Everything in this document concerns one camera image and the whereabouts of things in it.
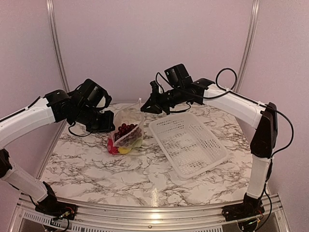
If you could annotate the front aluminium rail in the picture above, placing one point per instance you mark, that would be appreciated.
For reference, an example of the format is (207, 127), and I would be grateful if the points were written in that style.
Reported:
(95, 217)

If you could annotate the red toy bell pepper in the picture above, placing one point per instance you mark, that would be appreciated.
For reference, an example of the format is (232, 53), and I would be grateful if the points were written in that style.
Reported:
(111, 148)

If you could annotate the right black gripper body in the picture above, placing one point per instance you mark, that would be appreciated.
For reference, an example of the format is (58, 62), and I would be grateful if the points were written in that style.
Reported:
(165, 101)

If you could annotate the yellow toy fruit front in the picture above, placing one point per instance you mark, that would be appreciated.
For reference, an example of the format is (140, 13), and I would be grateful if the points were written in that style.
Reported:
(123, 150)

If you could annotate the left aluminium frame post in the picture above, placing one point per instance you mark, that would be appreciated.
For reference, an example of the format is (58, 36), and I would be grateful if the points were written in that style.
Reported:
(56, 44)

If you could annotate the clear zip top bag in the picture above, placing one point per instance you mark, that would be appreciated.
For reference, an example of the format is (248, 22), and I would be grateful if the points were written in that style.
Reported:
(129, 114)

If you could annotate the white plastic basket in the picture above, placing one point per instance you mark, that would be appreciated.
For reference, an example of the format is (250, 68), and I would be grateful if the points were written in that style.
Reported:
(190, 147)

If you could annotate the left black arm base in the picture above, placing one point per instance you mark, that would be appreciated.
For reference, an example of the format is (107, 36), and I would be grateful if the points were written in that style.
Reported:
(51, 206)

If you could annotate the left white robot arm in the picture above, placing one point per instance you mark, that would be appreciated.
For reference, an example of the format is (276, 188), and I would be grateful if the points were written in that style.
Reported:
(76, 106)

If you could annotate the right aluminium frame post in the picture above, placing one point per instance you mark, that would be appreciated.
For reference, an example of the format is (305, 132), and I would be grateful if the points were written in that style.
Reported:
(248, 43)

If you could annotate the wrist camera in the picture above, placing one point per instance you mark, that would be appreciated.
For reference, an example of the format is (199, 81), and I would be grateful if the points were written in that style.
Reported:
(90, 94)
(177, 77)

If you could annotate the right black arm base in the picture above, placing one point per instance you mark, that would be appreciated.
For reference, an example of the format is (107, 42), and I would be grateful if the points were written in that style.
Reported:
(248, 208)

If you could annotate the aluminium frame post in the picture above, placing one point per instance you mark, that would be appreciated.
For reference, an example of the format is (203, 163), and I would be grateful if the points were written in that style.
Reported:
(56, 44)
(248, 43)

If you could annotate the white toy cauliflower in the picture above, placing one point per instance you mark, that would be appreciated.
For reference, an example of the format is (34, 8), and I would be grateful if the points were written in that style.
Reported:
(136, 143)

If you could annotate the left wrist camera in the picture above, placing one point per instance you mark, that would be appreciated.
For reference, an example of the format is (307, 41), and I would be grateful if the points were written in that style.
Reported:
(90, 94)

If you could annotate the dark red toy grapes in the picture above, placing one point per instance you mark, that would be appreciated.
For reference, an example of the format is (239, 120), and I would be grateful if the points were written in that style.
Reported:
(127, 134)

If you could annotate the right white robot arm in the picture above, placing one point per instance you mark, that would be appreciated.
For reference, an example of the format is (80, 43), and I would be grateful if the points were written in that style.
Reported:
(262, 118)

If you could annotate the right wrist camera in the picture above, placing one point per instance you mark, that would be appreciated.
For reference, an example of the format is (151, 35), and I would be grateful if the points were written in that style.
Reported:
(177, 77)

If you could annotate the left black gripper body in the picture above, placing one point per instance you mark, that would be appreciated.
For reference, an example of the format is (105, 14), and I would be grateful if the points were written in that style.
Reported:
(95, 123)

